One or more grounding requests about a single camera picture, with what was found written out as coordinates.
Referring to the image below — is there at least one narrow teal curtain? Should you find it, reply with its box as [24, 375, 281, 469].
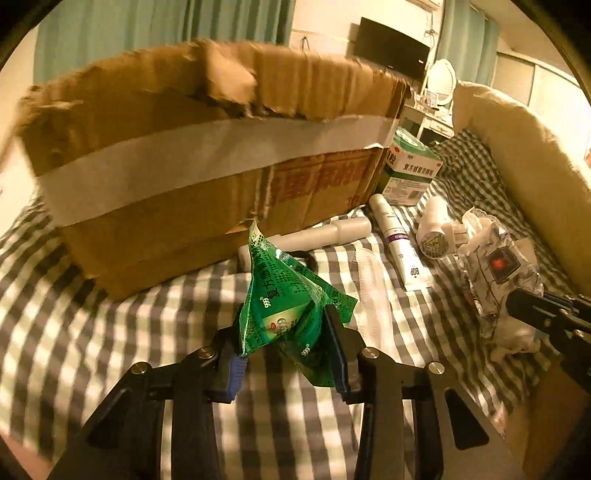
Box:
[436, 0, 502, 84]

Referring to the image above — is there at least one green medicine sachet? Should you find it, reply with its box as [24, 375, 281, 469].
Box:
[239, 220, 358, 387]

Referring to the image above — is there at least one beige pillow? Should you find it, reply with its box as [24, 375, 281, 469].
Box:
[452, 80, 591, 296]

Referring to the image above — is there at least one brown cardboard box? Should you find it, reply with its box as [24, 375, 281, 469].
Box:
[14, 39, 413, 301]

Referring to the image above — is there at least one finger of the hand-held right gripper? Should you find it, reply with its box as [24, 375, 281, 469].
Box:
[545, 323, 591, 393]
[505, 288, 591, 326]

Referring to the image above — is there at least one black ring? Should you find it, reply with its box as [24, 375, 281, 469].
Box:
[286, 249, 319, 278]

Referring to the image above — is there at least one white oval mirror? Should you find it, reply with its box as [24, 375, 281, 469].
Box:
[427, 59, 458, 109]

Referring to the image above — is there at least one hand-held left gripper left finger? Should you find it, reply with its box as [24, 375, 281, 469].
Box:
[48, 318, 252, 480]

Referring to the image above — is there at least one crumpled white plastic bag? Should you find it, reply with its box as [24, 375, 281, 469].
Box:
[455, 207, 497, 259]

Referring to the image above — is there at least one wide teal curtain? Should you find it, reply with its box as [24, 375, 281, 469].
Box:
[34, 0, 296, 84]

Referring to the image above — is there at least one white plastic bottle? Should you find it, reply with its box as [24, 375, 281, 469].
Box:
[238, 217, 372, 271]

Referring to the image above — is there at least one green white medicine box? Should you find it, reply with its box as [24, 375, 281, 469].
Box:
[376, 127, 444, 207]

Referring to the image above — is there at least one checked blanket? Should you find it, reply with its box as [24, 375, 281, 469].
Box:
[0, 129, 583, 480]

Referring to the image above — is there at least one black wall television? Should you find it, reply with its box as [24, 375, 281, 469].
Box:
[355, 17, 430, 81]

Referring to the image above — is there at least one white dressing table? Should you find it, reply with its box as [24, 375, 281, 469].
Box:
[413, 92, 455, 139]

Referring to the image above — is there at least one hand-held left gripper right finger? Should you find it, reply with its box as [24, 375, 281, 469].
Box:
[323, 305, 520, 480]

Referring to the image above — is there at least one small white pill bottle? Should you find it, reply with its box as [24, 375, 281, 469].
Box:
[416, 196, 467, 261]

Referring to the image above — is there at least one silver wrapper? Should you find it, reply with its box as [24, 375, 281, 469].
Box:
[462, 222, 546, 356]

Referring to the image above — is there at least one white louvred wardrobe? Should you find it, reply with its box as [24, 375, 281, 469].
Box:
[496, 51, 591, 153]

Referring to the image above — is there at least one white toothpaste tube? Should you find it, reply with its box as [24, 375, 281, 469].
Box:
[369, 194, 432, 291]

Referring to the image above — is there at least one translucent white comb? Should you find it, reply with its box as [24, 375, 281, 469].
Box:
[355, 249, 393, 342]

